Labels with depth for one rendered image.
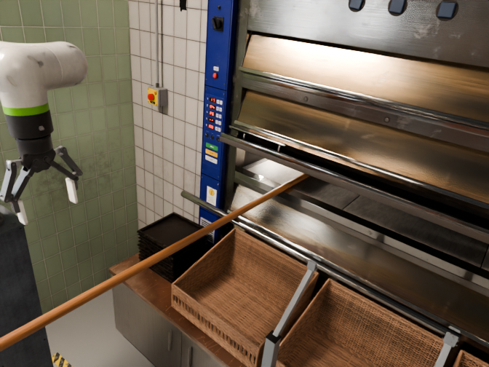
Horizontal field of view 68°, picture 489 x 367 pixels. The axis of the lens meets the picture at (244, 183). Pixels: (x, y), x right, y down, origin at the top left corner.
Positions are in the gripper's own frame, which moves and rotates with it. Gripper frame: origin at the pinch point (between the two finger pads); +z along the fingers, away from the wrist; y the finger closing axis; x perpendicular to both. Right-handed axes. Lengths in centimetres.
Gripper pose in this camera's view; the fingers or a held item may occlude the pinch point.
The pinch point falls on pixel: (49, 208)
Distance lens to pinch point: 108.6
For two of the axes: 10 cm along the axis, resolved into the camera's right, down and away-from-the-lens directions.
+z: -0.4, 8.9, 4.5
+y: -5.7, 3.5, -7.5
